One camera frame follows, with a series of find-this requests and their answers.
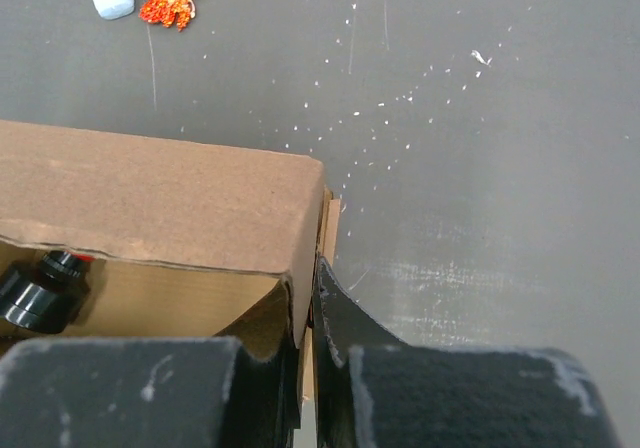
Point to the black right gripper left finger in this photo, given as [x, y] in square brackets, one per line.
[146, 392]

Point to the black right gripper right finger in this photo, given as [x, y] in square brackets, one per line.
[372, 389]

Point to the brown cardboard box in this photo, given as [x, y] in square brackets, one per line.
[185, 239]

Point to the red black stamp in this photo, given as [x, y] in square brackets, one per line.
[45, 296]

